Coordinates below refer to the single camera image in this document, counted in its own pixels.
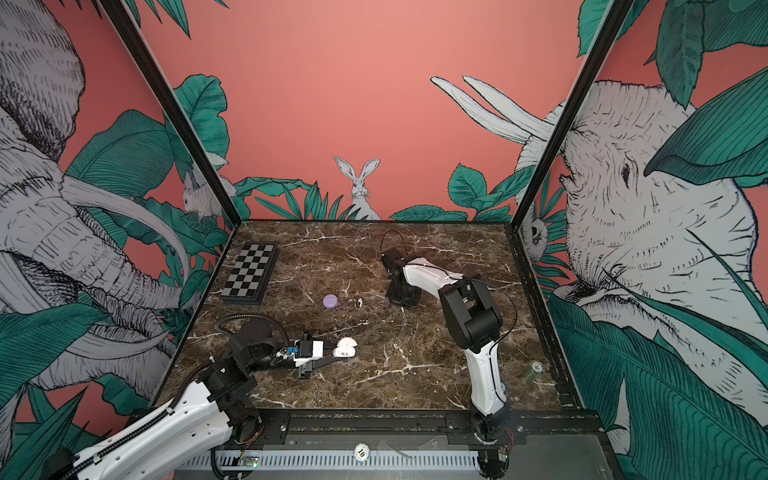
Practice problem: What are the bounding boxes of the poker chip on duct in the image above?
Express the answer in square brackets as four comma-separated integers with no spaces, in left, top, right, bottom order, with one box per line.
[354,443,371,463]

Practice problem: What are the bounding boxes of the white slotted cable duct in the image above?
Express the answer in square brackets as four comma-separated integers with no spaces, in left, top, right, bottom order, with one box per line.
[216,450,480,472]

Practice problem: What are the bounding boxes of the black white checkerboard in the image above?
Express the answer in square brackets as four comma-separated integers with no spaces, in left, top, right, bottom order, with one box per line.
[221,242,279,305]

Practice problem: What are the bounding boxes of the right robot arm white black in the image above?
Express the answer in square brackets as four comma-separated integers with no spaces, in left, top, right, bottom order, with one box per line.
[380,248,514,444]

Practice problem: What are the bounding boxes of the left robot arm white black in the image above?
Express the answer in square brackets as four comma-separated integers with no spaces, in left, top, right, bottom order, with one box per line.
[41,314,358,479]

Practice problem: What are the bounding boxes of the purple earbud charging case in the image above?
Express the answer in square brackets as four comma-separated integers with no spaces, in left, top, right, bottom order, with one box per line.
[322,294,339,309]

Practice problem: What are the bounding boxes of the black mounting rail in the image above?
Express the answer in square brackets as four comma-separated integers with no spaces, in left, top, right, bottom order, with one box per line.
[250,409,604,448]

